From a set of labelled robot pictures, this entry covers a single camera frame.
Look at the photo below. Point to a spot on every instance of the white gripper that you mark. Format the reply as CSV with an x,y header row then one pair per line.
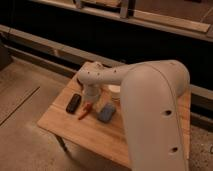
x,y
91,93

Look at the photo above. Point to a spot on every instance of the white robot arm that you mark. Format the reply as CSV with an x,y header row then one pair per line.
x,y
149,93

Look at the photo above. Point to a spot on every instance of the black rectangular device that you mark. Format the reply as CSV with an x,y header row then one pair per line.
x,y
73,103

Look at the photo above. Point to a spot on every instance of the white paper cup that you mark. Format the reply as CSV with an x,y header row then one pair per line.
x,y
114,91

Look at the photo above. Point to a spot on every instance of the blue sponge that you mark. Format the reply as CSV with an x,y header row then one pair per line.
x,y
106,113

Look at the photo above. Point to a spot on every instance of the metal table leg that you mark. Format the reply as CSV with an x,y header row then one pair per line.
x,y
61,142

